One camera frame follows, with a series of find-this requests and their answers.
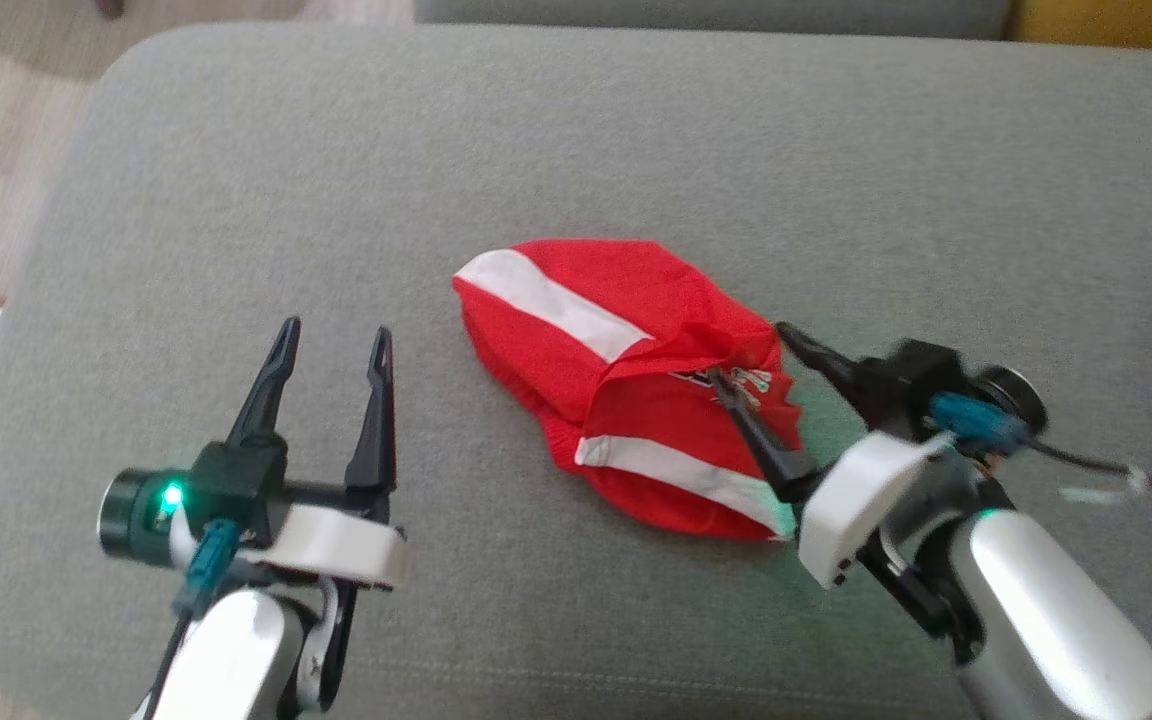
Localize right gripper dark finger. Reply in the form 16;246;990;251
706;366;821;503
774;322;885;426

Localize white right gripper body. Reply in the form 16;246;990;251
796;365;1050;643

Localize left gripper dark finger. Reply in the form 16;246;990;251
344;326;399;491
224;317;302;449

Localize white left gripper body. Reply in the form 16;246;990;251
98;470;407;701

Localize red shorts white stripes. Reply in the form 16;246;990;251
451;238;805;543

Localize grey fabric sofa seat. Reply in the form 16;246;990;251
0;22;1152;720

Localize grey sofa back cushion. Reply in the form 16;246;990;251
414;0;1012;41

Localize yellow sofa cushion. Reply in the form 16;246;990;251
1008;0;1152;51

